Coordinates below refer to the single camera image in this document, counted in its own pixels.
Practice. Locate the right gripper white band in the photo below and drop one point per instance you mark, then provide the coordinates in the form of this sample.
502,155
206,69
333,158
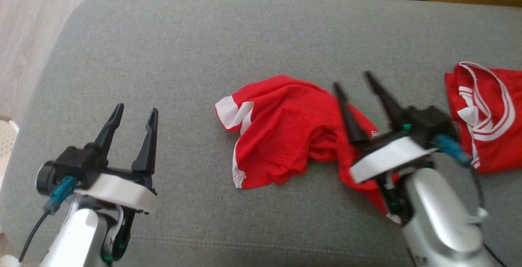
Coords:
387,159

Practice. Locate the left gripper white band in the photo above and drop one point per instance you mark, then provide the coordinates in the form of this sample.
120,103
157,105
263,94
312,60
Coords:
118,191

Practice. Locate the red Bulls 23 shorts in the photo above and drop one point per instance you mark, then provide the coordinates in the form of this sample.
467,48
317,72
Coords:
285,128

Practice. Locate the red white striped jersey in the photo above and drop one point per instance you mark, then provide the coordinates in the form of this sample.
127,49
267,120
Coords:
493,136

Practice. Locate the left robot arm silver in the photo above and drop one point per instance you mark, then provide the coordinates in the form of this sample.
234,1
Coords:
81,238

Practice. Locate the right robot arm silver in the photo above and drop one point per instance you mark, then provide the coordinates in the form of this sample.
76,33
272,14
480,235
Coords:
440,222

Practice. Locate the grey sofa seat cushion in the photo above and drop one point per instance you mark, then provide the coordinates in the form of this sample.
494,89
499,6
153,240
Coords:
204,47

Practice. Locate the white perforated basket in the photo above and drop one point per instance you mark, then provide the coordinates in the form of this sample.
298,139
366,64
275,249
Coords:
6,144

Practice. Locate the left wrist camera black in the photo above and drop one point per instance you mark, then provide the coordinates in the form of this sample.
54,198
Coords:
75,165

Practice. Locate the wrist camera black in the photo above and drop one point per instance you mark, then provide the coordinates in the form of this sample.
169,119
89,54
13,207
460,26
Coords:
75,165
428,126

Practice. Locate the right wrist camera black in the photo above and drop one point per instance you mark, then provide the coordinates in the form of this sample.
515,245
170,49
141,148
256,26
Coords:
428,126

